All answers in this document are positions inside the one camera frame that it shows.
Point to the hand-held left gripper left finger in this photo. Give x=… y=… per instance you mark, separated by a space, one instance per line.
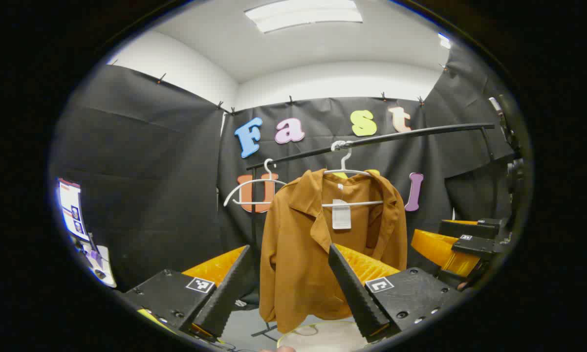
x=223 y=298

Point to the empty white hanger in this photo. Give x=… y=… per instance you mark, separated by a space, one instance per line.
x=254 y=181

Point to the small ceiling light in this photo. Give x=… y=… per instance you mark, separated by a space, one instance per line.
x=444 y=41

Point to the white papers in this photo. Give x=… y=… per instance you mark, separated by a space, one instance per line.
x=102 y=266

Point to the large ceiling light panel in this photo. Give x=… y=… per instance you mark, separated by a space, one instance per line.
x=303 y=13

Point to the black clothes rack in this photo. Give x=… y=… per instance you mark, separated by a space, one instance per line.
x=420 y=133

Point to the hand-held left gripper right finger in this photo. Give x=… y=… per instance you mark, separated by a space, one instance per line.
x=357 y=293

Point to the black backdrop cloth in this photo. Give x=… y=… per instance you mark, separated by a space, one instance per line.
x=151 y=171

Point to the lit display screen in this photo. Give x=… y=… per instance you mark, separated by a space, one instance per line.
x=71 y=208

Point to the white laundry hamper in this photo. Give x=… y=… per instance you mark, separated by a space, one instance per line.
x=322 y=337

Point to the white clothes hanger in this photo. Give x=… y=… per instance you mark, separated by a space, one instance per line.
x=357 y=203

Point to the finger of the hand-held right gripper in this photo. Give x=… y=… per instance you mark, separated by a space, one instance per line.
x=469 y=229
x=440 y=249

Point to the brown shirt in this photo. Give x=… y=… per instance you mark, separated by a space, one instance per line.
x=293 y=254

